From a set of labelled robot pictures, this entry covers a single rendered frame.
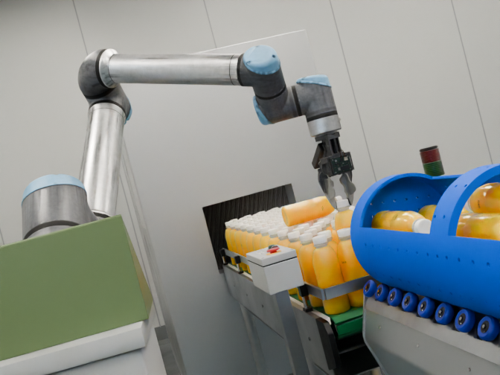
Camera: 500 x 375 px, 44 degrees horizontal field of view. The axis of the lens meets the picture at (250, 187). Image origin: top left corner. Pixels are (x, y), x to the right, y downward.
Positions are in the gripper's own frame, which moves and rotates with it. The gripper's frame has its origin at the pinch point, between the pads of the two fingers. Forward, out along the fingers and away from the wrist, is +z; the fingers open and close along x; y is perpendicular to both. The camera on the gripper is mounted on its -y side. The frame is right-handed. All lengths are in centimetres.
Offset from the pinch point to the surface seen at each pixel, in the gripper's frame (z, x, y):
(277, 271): 12.4, -25.3, 8.0
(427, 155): -5.7, 39.0, -17.6
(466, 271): 10, -9, 76
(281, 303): 22.8, -24.6, 0.0
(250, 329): 59, -16, -126
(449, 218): 1, -7, 70
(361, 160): 3, 166, -384
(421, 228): 5.7, -0.5, 46.3
